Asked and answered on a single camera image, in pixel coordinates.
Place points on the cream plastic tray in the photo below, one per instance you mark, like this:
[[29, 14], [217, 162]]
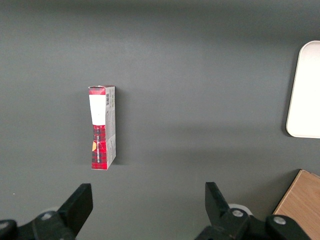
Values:
[[306, 95]]

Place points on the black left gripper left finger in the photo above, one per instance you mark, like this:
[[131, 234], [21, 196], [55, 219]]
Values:
[[75, 207]]

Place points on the wooden drawer cabinet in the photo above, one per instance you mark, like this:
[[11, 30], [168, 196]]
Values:
[[302, 200]]

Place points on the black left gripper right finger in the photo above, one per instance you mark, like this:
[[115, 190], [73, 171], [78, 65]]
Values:
[[217, 207]]

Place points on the red plaid cardboard box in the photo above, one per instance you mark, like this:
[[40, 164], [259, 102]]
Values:
[[100, 140]]

